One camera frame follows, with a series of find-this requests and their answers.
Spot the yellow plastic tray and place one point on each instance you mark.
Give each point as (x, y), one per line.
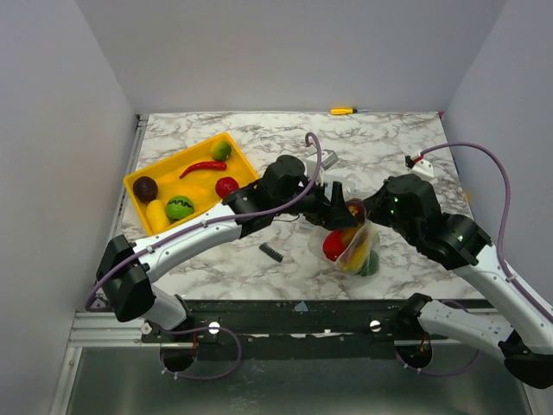
(198, 186)

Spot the green bell pepper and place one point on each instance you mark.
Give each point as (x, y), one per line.
(371, 265)

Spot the red chili pepper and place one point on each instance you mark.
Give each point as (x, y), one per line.
(207, 165)

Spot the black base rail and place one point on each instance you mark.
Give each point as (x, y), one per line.
(221, 330)

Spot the black comb-like part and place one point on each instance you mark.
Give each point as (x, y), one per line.
(270, 252)

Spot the clear plastic screw box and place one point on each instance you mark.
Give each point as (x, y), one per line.
(348, 186)

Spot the dark purple plum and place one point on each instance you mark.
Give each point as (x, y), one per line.
(357, 209)

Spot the green ball black squiggle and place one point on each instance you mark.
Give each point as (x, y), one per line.
(179, 207)

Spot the yellow banana bunch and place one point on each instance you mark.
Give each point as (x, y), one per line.
(358, 246)

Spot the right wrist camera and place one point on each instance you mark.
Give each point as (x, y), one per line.
(419, 167)

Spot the green yellow mango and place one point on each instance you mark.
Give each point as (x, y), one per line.
(221, 150)

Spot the dark passion fruit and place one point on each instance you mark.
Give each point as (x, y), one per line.
(145, 189)

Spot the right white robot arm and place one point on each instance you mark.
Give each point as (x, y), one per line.
(522, 339)

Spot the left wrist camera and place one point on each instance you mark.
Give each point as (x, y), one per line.
(328, 159)

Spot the clear zip top bag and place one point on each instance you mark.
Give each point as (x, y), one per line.
(319, 234)

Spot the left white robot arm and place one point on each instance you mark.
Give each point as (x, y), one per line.
(127, 271)

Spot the red bell pepper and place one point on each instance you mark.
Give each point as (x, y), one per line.
(333, 246)

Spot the red apple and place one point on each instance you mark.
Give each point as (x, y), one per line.
(225, 185)

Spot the yellow lemon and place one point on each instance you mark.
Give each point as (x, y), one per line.
(156, 216)

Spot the aluminium extrusion frame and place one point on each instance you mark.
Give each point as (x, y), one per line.
(93, 328)

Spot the yellow screwdriver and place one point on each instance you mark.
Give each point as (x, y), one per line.
(347, 111)

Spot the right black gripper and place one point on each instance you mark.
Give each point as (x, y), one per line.
(376, 207)

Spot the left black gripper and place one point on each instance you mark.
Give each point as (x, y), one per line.
(334, 213)

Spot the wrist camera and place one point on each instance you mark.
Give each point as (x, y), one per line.
(419, 167)
(328, 159)

